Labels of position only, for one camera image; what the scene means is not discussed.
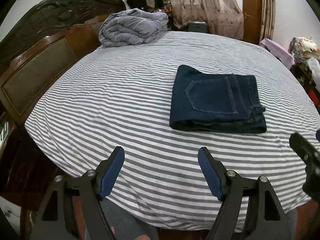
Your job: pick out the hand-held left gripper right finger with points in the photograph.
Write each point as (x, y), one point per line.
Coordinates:
(211, 175)

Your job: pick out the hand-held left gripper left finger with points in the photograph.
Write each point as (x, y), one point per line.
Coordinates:
(112, 172)

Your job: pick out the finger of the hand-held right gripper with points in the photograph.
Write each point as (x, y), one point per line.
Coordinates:
(306, 155)
(318, 135)

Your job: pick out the dark blue denim pants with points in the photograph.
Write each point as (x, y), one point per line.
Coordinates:
(215, 102)

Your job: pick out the person's grey trouser leg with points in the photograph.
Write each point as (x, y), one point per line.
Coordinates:
(125, 220)

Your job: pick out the person's bare foot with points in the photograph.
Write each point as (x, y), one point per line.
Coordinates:
(143, 237)

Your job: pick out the grey white striped bed sheet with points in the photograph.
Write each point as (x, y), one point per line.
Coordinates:
(125, 100)

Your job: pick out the floral patterned bundle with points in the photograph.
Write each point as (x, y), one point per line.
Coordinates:
(303, 47)

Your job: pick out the pink cloth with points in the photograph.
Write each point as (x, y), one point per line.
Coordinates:
(277, 51)

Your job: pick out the dark wooden bed headboard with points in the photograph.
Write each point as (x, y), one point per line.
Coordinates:
(42, 55)

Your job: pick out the brown wooden door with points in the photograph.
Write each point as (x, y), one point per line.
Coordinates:
(251, 12)

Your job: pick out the grey folded quilt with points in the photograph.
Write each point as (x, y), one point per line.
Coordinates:
(132, 28)

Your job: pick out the black box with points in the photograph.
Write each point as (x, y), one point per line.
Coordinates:
(197, 27)

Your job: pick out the beige patterned curtain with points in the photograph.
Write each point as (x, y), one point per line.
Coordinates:
(202, 5)

